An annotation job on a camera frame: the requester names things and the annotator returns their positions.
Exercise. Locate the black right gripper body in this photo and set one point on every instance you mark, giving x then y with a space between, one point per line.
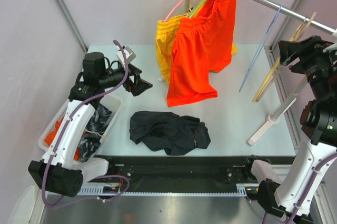
317 61

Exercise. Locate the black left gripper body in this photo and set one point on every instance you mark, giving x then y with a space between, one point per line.
130 86

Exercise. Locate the dark navy shorts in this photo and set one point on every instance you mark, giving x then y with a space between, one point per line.
175 134

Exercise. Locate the blue wire hanger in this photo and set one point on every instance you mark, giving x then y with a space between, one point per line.
260 46

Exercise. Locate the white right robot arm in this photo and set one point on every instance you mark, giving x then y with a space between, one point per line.
292 197

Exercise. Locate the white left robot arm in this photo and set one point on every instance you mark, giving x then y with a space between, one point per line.
58 171

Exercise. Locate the yellow hanger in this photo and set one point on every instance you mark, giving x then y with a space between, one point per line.
273 73

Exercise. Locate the yellow shorts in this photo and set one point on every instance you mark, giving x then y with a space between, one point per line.
165 36

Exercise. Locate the orange shorts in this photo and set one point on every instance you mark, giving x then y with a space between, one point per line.
203 44

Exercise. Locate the patterned dark clothes in basket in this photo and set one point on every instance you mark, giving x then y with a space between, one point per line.
93 133

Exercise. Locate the white plastic basket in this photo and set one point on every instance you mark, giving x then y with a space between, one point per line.
68 137

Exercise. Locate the orange cloth in basket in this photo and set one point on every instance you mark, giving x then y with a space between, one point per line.
49 139

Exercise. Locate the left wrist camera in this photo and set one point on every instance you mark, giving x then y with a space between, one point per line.
129 54

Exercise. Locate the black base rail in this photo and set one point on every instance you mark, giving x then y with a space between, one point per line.
180 176

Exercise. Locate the metal clothes rack rail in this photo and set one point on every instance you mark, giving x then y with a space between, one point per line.
254 16

